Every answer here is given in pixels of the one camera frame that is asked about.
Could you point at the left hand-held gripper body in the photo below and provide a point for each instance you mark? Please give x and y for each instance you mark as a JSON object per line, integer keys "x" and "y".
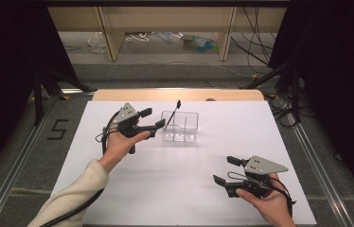
{"x": 131, "y": 127}

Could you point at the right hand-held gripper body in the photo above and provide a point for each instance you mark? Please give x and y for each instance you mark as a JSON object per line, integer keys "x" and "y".
{"x": 260, "y": 165}

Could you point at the thin black brush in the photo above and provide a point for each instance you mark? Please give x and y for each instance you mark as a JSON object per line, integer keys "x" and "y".
{"x": 172, "y": 115}

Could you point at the clear plastic organizer box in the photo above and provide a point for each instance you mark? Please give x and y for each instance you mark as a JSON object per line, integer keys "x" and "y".
{"x": 181, "y": 127}

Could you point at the person's left hand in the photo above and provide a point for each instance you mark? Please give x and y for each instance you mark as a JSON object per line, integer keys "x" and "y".
{"x": 116, "y": 148}

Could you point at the person's right hand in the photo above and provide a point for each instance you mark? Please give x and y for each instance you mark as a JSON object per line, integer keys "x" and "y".
{"x": 273, "y": 208}

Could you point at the wooden table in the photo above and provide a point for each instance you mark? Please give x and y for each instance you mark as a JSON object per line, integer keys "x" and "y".
{"x": 172, "y": 95}

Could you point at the white table cover sheet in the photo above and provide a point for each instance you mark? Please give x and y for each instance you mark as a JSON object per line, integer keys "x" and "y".
{"x": 181, "y": 176}

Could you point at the black metal stand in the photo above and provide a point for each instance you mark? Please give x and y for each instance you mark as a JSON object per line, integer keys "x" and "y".
{"x": 295, "y": 94}
{"x": 38, "y": 104}

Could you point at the clear plastic bag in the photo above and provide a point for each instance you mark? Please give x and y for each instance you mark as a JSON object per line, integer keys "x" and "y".
{"x": 97, "y": 42}

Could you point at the bag of colourful bottles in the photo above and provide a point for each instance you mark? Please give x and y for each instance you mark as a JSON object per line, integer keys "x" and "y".
{"x": 198, "y": 43}

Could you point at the beige wooden shelf unit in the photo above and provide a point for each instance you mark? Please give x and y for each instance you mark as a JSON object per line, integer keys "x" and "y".
{"x": 165, "y": 19}

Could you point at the black curtain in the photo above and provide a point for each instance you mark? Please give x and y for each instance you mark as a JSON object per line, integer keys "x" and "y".
{"x": 4, "y": 63}
{"x": 339, "y": 78}

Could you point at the aluminium floor rail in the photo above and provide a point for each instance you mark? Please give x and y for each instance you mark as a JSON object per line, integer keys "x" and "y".
{"x": 315, "y": 164}
{"x": 18, "y": 164}

